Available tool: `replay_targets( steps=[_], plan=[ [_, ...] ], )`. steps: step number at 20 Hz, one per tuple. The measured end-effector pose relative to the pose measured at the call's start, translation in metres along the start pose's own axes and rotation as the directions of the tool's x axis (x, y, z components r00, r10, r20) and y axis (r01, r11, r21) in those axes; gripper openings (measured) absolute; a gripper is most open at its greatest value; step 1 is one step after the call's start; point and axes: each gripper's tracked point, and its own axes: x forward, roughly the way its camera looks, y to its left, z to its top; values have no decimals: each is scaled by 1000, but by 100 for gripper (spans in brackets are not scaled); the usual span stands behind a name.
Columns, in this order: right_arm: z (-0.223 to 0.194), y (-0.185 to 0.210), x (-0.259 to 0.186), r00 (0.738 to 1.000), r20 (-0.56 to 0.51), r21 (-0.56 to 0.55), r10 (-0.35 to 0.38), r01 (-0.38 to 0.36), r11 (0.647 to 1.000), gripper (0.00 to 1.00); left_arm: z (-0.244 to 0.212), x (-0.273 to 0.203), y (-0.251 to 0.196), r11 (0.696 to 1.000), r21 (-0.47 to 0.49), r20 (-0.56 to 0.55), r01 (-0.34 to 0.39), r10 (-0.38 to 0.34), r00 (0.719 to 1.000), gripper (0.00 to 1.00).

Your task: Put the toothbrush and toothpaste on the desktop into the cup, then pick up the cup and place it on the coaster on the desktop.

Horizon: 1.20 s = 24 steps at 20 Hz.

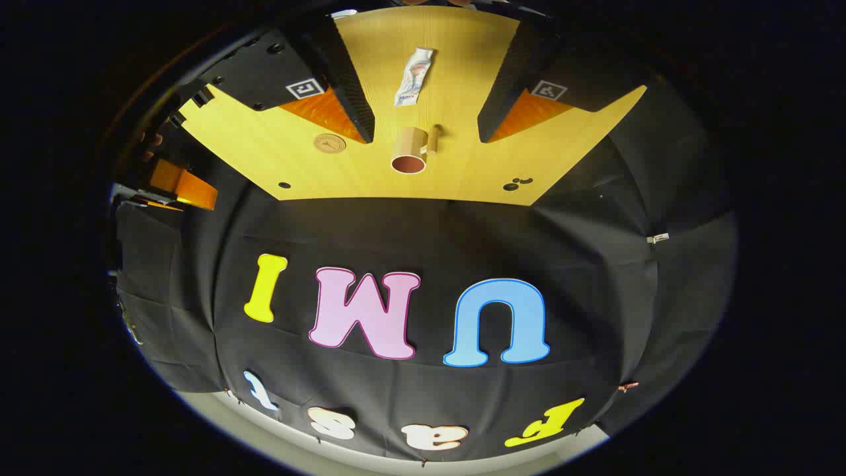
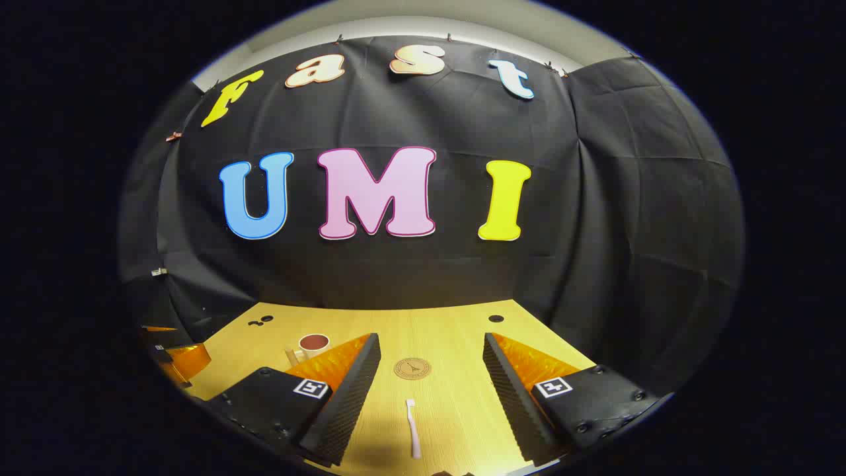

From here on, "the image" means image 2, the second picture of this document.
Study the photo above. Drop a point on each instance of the black backdrop cloth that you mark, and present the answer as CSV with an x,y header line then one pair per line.
x,y
410,277

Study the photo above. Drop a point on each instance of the beige cup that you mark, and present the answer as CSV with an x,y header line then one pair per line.
x,y
313,347

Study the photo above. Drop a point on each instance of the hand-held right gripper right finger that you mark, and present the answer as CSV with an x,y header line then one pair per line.
x,y
512,396

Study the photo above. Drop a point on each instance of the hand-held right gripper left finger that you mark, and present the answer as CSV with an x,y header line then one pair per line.
x,y
344,403

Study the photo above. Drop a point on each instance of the round cork coaster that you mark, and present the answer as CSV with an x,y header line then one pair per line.
x,y
412,368

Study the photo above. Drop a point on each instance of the wooden desktop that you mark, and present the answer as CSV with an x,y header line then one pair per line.
x,y
449,410

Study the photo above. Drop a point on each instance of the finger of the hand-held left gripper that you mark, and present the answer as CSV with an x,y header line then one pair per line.
x,y
190,360
158,328

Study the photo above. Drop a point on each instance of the white toothbrush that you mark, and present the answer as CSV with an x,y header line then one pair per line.
x,y
414,430

